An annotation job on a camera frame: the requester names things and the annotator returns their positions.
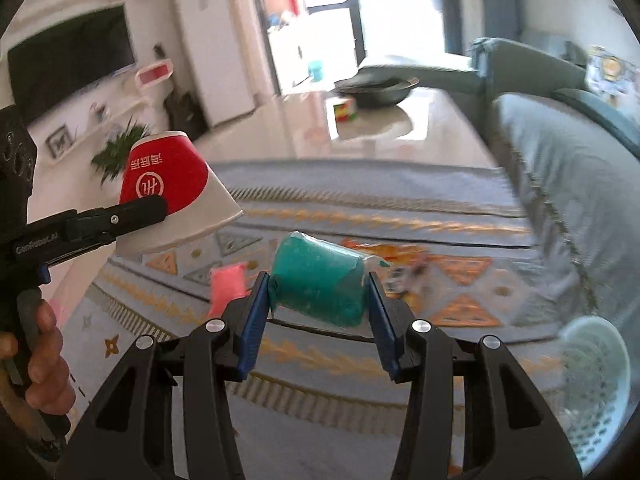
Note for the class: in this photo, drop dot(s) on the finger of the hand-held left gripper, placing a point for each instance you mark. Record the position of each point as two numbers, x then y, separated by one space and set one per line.
115 219

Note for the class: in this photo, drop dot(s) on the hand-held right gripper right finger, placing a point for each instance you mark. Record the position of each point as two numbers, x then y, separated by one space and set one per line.
382 332

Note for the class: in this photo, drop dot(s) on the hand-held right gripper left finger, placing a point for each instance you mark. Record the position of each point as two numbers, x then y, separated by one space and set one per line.
252 330

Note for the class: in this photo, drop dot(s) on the red and white paper cup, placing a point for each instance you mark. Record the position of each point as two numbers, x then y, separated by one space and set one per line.
165 180

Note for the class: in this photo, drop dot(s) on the teal plastic packet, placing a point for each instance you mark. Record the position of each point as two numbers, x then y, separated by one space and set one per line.
320 280

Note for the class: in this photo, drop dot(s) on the light green plastic basket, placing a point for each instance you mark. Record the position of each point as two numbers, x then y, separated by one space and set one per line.
595 390

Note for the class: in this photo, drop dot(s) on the person's left hand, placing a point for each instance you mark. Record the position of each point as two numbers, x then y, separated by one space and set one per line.
50 370

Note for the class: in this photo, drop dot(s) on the pink plastic packet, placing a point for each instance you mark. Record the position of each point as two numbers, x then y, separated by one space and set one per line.
227 287

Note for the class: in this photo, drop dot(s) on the green potted plant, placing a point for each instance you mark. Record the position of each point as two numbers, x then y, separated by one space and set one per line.
120 152

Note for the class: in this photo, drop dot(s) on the black guitar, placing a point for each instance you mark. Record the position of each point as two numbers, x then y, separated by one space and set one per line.
185 110

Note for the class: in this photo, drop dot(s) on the black flat television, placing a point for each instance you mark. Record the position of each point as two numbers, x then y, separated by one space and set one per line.
70 60

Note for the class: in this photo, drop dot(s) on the white refrigerator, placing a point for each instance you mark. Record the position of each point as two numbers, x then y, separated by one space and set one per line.
215 50

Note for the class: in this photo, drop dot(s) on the glossy coffee table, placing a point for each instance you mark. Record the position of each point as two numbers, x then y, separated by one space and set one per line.
440 125

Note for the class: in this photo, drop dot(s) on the colourful puzzle cube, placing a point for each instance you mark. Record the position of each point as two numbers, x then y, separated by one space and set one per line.
345 110

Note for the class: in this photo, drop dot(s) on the blue fabric sofa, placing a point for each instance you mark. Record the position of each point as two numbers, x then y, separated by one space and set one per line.
565 185

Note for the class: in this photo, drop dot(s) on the black bowl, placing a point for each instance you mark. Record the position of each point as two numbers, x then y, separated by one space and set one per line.
375 91

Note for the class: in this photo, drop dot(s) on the blue bucket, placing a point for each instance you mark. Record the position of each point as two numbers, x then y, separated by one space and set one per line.
315 70

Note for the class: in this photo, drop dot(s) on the floral cushion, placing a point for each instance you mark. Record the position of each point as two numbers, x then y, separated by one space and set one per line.
612 75

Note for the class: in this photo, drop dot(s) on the small grey photo frame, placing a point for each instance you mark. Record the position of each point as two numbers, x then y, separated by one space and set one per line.
60 141

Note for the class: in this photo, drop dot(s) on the red and white wall shelf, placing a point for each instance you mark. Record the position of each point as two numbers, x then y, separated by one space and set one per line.
155 74

